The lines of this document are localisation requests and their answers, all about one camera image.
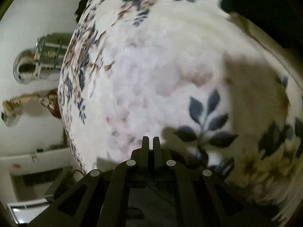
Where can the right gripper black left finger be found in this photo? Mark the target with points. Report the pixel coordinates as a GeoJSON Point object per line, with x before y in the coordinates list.
{"type": "Point", "coordinates": [100, 199]}

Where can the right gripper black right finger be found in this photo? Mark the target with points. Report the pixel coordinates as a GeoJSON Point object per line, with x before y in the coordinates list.
{"type": "Point", "coordinates": [167, 193]}

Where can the dark striped knit sweater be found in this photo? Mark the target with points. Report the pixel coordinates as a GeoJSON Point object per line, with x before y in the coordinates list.
{"type": "Point", "coordinates": [280, 19]}

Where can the floral bed blanket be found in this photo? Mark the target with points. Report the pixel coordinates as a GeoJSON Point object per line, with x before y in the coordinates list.
{"type": "Point", "coordinates": [215, 91]}

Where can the green storage rack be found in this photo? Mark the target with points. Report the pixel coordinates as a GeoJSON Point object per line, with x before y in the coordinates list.
{"type": "Point", "coordinates": [49, 54]}

